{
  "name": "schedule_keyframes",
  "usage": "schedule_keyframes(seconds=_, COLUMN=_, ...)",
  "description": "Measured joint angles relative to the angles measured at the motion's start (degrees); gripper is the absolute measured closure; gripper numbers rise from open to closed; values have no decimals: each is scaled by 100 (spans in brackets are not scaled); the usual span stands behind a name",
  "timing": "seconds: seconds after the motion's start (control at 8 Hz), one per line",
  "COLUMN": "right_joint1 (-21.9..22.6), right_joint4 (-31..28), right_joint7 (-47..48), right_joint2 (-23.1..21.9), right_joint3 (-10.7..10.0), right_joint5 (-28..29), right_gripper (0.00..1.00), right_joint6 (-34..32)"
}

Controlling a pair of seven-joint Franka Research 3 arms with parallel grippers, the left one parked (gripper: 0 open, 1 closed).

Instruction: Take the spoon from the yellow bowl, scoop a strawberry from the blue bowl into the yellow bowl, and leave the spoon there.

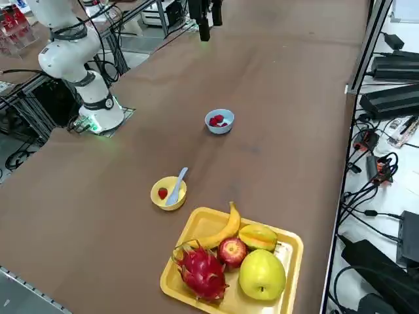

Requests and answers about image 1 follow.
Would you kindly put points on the black aluminium frame rack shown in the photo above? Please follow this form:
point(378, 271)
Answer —
point(19, 104)

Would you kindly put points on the yellow-green starfruit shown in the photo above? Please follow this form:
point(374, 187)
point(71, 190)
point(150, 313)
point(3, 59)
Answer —
point(257, 237)

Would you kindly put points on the small black power adapter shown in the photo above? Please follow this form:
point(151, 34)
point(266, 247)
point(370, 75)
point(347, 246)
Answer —
point(394, 41)

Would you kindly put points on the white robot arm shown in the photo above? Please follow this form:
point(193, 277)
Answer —
point(65, 59)

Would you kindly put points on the printed packet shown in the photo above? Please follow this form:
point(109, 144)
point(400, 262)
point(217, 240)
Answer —
point(404, 129)

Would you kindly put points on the big black power brick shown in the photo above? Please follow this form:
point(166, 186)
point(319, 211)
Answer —
point(376, 274)

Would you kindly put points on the aluminium frame post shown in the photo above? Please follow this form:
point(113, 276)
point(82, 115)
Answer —
point(369, 42)

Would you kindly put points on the yellow plastic tray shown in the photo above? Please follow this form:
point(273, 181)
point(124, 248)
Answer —
point(203, 222)

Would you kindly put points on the white box device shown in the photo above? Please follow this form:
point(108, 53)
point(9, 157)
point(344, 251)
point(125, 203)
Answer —
point(157, 14)

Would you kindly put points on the pink dragon fruit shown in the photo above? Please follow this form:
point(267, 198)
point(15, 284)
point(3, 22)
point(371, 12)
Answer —
point(201, 271)

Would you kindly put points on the light blue plastic spoon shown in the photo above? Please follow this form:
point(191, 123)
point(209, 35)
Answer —
point(172, 195)

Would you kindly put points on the yellow bowl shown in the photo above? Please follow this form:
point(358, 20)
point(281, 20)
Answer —
point(157, 201)

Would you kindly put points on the aluminium table edge rail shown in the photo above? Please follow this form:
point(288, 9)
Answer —
point(340, 199)

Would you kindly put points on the light blue bowl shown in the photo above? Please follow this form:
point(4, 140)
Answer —
point(219, 130)

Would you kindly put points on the red apple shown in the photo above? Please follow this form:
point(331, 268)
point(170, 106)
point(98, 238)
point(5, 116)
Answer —
point(232, 252)

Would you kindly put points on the large yellow-green apple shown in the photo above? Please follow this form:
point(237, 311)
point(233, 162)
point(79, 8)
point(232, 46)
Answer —
point(262, 274)

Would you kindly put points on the large black power supply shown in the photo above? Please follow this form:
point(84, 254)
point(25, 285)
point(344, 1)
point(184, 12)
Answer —
point(396, 67)
point(389, 101)

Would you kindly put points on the white plastic object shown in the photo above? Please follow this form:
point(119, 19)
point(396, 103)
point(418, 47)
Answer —
point(132, 26)

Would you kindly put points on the red and black device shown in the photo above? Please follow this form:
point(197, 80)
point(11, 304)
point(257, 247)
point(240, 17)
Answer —
point(366, 140)

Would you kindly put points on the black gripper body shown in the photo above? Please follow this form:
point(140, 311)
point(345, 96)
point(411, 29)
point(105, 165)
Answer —
point(199, 5)

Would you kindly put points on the orange and black device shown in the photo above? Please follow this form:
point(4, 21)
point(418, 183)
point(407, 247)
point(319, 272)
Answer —
point(381, 171)

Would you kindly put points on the clear acrylic shelf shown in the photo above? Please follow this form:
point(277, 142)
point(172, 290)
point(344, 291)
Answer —
point(16, 36)

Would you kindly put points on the yellow banana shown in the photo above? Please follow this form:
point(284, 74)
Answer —
point(226, 230)

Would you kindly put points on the black box device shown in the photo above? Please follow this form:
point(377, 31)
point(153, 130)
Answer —
point(409, 238)

